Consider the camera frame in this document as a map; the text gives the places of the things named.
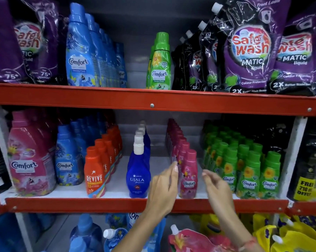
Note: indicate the person's left hand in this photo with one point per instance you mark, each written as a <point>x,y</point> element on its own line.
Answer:
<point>162,192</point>

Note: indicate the person's right hand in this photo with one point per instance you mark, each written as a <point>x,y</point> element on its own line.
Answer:
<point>221,194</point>

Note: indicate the person's left fingers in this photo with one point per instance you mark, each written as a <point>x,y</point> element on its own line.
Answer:
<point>173,171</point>

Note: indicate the person's right fingers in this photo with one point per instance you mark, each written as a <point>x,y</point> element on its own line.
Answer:
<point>210,176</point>

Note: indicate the person's right forearm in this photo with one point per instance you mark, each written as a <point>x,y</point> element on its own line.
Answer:
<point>236,230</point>

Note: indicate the row of small pink bottles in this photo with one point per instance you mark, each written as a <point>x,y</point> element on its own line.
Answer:
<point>189,175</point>

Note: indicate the row of dark blue bottles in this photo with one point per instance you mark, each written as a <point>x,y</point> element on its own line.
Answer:
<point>138,178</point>

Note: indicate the group of small green bottles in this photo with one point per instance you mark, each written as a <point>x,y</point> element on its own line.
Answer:
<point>247,173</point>

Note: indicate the yellow refill pouch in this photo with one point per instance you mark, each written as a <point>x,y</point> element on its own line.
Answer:
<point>209,224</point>

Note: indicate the pink pouch with white cap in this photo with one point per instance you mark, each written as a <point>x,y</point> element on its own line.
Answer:
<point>192,241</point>

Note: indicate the blue softener refill pouch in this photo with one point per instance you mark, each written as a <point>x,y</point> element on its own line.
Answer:
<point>154,238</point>

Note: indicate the red metal shelf beam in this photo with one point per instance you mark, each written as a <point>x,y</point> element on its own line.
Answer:
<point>158,99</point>
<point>95,205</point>

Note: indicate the group of black bottles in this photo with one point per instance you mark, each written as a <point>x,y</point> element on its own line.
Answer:
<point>273,136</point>

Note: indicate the row of orange bottles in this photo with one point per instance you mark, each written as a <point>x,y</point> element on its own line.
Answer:
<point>95,175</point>

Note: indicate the blue pouch with white cap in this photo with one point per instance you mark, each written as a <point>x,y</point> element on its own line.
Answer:
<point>114,238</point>

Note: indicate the black bottle with yellow label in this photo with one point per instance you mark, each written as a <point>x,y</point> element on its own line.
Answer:
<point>307,167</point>

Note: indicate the purple detergent pouch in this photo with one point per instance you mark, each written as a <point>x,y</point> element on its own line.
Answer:
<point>37,44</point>
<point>3,44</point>
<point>178,65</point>
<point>252,49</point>
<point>193,62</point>
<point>209,57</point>
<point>295,57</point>

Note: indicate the pile of yellow pouches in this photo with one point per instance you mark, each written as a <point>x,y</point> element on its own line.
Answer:
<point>297,236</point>

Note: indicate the tall green softener bottle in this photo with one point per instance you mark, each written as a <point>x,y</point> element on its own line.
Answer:
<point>160,65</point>

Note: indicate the row of medium blue bottles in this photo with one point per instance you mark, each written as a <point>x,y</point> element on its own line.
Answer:
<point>67,160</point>

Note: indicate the large blue softener bottle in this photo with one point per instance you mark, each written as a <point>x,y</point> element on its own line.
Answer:
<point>86,233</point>

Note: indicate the row of large pink bottles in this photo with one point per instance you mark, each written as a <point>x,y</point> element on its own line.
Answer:
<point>29,160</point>

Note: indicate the row of tall blue bottles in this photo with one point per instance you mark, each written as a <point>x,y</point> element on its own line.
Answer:
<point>82,55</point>

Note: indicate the large blue refill pouch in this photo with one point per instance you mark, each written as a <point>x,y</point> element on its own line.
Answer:
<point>4,233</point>

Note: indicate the white shelf upright post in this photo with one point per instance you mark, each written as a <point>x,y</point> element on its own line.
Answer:
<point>0,133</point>
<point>291,154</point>
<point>24,232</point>

